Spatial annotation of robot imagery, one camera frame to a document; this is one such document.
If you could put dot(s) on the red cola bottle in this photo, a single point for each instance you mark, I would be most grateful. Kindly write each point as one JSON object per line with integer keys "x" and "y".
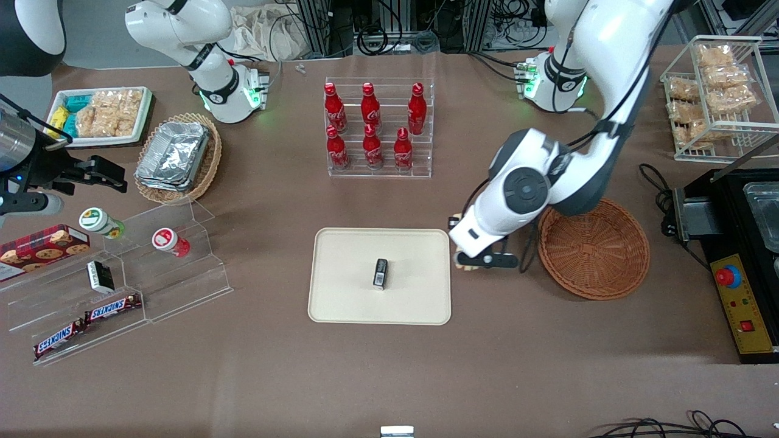
{"x": 417, "y": 109}
{"x": 403, "y": 151}
{"x": 372, "y": 148}
{"x": 336, "y": 149}
{"x": 370, "y": 108}
{"x": 333, "y": 108}

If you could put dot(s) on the aluminium foil tray stack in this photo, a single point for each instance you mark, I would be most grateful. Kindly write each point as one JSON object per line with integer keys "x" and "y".
{"x": 173, "y": 155}

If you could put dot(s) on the clear acrylic bottle rack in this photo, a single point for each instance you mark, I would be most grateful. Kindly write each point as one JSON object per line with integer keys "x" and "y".
{"x": 383, "y": 167}

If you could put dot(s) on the cream plastic tray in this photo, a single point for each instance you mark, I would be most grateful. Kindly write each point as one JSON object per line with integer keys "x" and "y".
{"x": 347, "y": 286}

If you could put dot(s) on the yellow snack pack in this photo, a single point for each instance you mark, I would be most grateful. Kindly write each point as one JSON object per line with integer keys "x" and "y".
{"x": 58, "y": 118}

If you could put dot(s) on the round wicker basket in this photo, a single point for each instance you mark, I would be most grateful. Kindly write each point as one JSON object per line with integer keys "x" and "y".
{"x": 593, "y": 249}

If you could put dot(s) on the black control box appliance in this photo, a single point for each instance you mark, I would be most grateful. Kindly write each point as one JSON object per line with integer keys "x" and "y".
{"x": 730, "y": 231}

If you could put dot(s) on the green lid yogurt cup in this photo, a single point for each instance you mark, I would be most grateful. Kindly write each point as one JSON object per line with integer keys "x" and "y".
{"x": 97, "y": 220}

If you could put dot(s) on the small white black device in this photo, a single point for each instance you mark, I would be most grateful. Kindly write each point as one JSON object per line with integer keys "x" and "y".
{"x": 397, "y": 432}

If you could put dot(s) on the red lid yogurt cup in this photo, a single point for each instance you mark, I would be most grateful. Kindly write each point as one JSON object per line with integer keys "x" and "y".
{"x": 167, "y": 240}

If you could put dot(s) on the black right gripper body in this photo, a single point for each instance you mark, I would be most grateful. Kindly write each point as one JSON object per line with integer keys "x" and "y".
{"x": 48, "y": 168}

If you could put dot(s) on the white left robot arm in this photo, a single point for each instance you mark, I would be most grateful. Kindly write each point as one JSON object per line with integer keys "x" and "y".
{"x": 608, "y": 36}

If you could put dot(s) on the white rectangular snack tray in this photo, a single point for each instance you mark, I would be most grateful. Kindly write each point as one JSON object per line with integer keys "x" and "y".
{"x": 143, "y": 121}

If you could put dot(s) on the black sandwich pack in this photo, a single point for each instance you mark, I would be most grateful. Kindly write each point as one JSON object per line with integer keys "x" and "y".
{"x": 380, "y": 274}
{"x": 100, "y": 277}

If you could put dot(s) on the red tartan cookie box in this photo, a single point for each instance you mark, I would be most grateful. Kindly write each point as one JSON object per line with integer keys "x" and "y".
{"x": 42, "y": 249}

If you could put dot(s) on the beige cloth bag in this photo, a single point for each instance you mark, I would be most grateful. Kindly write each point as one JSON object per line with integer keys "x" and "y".
{"x": 255, "y": 30}

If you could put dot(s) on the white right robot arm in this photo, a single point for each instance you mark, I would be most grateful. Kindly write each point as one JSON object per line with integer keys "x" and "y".
{"x": 182, "y": 24}

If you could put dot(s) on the metal pan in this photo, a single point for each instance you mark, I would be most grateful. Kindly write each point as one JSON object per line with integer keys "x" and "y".
{"x": 764, "y": 213}

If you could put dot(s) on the teal snack pack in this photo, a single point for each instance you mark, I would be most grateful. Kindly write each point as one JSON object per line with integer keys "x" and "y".
{"x": 70, "y": 126}
{"x": 78, "y": 103}

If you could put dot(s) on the oval wicker basket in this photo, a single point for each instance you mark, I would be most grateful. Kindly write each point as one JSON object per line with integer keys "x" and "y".
{"x": 210, "y": 158}

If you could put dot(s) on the clear acrylic stepped stand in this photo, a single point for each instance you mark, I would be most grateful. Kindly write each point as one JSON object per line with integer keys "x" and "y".
{"x": 176, "y": 286}

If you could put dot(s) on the red emergency stop button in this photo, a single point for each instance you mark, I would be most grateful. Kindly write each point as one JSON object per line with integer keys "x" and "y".
{"x": 728, "y": 277}

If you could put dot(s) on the Snickers chocolate bar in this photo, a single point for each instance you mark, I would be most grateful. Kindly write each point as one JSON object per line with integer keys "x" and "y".
{"x": 58, "y": 339}
{"x": 112, "y": 308}

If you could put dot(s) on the clear rice cracker pack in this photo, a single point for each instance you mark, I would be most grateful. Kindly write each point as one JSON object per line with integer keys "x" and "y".
{"x": 725, "y": 76}
{"x": 733, "y": 98}
{"x": 683, "y": 111}
{"x": 683, "y": 88}
{"x": 715, "y": 56}
{"x": 128, "y": 109}
{"x": 706, "y": 131}
{"x": 94, "y": 115}

